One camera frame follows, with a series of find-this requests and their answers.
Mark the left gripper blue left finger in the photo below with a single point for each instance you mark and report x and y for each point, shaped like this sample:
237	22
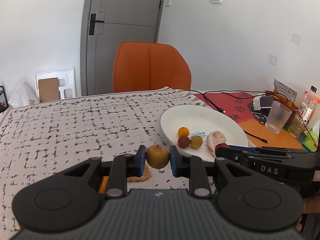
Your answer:
123	167

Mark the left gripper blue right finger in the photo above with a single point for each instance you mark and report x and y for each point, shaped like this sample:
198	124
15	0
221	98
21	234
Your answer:
193	168

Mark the large orange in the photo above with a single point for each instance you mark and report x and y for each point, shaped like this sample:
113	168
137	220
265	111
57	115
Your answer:
102	188

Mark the dark red lychee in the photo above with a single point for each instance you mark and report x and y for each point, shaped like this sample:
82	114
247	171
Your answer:
183	142

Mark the brown kiwi back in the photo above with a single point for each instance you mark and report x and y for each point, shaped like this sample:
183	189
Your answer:
196	142

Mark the brown kiwi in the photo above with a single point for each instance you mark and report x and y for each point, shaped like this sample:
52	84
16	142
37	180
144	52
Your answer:
196	142
157	157

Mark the brown kiwi front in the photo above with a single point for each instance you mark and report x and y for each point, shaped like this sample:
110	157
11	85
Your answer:
157	157

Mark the small tangerine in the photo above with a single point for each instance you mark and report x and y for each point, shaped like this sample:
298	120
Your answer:
183	132

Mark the person's right hand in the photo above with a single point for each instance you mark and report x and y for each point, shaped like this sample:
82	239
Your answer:
312	205

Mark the green packet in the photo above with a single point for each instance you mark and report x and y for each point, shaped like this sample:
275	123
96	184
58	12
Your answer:
311	141

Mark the plastic drink bottle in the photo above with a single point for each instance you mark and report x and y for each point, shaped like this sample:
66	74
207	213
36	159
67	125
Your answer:
304	112

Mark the white ceramic plate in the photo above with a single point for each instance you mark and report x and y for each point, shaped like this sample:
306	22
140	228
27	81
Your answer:
200	121

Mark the ribbed clear glass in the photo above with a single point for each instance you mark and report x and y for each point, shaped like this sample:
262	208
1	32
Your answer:
278	116

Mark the snack pouch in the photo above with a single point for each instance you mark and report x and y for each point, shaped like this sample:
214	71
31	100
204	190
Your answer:
287	95

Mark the white power adapter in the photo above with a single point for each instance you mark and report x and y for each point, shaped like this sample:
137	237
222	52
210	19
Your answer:
262	102

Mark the orange red table mat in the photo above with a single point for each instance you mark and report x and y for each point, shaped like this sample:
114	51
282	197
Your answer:
236	107

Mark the patterned white tablecloth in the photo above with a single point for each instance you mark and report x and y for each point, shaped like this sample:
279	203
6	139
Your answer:
38	141

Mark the orange chair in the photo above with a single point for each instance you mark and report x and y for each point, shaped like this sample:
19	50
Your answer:
140	66

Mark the white foam packaging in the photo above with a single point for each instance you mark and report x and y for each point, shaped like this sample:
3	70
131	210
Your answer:
66	82

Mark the brown cardboard piece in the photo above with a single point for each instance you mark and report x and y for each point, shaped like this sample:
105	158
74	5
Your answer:
49	89

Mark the white plastic bag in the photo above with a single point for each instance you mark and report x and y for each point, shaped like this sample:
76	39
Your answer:
22	97

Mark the black metal rack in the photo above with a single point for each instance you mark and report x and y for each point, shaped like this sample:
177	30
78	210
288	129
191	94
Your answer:
3	100

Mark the grey door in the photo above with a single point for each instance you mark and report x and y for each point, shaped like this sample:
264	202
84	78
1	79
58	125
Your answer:
125	20

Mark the white wall socket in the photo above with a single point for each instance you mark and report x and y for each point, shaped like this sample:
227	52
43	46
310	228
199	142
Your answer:
273	60

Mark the black door handle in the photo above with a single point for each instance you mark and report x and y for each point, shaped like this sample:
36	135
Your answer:
92	23

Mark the small white wall switch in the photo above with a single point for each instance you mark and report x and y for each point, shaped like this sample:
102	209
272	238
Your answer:
167	3

